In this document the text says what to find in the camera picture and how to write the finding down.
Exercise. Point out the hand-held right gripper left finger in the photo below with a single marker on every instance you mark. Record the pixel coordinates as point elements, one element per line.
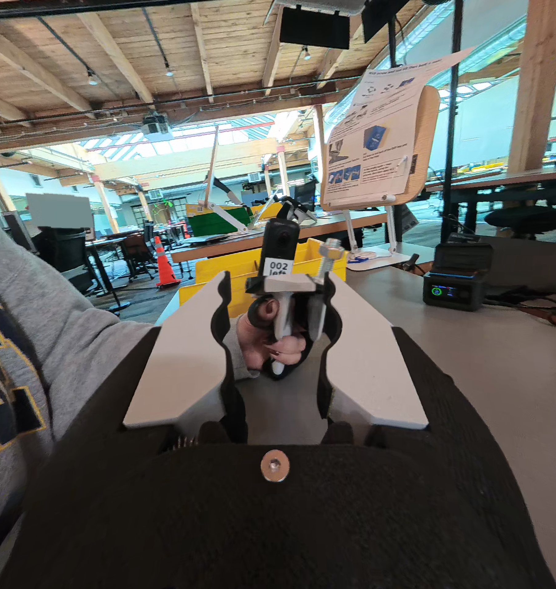
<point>176,368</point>

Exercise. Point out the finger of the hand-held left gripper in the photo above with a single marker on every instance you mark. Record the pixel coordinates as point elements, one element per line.
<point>319,313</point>
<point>287,284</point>

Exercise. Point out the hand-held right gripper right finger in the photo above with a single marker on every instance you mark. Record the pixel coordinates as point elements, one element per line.
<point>374,368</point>

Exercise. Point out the silver bolt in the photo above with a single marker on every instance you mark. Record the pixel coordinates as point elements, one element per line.
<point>326,272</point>

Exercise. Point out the silver hex nut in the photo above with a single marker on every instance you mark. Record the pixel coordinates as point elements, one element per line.
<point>331,252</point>

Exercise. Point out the person's left forearm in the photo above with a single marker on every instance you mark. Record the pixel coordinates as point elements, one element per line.
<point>121,331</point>

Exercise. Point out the person's left hand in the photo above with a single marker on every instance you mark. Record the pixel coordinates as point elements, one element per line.
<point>255,343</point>

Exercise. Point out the long wooden table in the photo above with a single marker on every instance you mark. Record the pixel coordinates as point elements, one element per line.
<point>333,223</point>

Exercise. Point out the green bin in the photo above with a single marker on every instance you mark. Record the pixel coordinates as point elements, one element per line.
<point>213,223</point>

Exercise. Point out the yellow plastic bin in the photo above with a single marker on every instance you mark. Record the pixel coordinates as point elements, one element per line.
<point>204,280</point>

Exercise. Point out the black floor stand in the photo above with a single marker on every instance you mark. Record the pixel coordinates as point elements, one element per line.
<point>120,304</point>

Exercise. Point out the orange traffic cone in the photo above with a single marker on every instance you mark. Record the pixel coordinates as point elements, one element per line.
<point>166,269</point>

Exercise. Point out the black charger box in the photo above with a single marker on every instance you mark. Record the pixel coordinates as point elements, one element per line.
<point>457,276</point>

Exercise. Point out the printed instruction sheet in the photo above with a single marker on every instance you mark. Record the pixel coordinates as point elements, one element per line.
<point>374,138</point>

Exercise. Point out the black office chair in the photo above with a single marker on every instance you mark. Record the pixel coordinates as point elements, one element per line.
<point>66,257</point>
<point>526,218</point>

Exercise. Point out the person's grey sweatshirt torso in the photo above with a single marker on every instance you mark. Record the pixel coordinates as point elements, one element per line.
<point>10,345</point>

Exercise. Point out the black pole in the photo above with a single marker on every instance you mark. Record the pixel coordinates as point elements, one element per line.
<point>451,138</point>

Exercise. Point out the black overhead box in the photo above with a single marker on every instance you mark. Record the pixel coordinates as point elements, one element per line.
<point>314,27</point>

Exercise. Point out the dark long table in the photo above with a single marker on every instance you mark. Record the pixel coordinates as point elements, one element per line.
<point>512,180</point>

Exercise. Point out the wooden post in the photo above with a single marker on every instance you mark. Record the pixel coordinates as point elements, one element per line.
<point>538,92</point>

